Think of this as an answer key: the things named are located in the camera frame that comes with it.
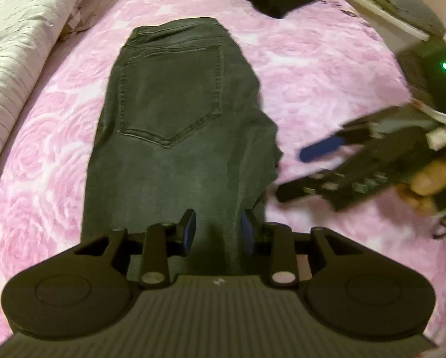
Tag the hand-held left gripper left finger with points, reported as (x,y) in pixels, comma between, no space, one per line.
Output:
(188,231)

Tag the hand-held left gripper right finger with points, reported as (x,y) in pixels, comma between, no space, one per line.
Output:
(247,231)

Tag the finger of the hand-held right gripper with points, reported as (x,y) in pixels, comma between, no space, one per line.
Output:
(320,149)
(297,190)

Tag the dark grey jeans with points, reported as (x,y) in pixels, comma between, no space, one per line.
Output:
(163,119)

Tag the person's right hand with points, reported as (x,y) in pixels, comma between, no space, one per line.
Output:
(432,179)

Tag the pink rose print blanket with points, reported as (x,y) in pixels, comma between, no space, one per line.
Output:
(320,74)

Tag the dark box with green light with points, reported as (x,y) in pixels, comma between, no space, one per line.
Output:
(428,67)

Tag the white board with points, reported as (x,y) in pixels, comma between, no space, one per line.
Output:
(379,16)

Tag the folded pale pink sheet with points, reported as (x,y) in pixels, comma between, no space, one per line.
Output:
(96,3)

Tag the white quilted comforter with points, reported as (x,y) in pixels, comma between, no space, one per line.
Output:
(17,44)

